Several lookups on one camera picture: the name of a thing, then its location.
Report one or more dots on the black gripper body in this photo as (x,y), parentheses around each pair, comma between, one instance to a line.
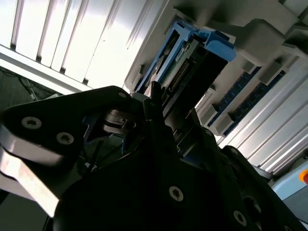
(120,197)

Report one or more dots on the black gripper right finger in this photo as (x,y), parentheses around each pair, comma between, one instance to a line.
(226,183)

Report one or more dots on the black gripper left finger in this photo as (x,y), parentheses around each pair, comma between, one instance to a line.
(48,115)

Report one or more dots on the hard disk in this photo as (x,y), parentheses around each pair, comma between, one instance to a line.
(216,42)

